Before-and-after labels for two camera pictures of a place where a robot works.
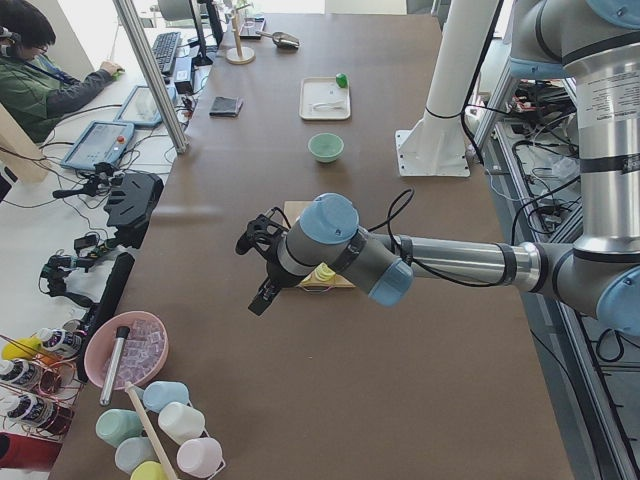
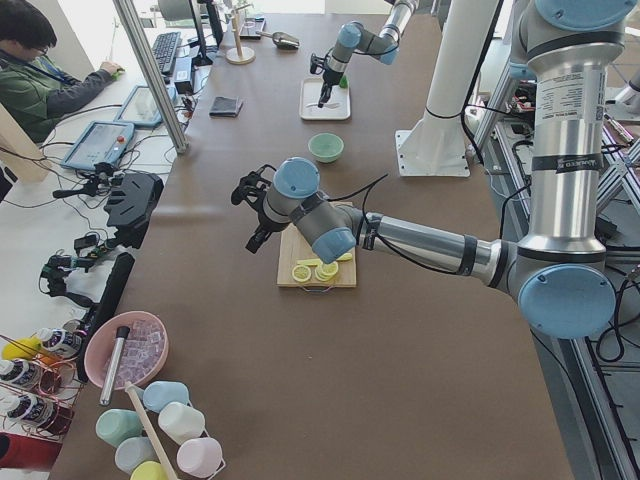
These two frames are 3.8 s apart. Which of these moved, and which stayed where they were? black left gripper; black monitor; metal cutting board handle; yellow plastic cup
Moved: black left gripper
Stayed: yellow plastic cup; metal cutting board handle; black monitor
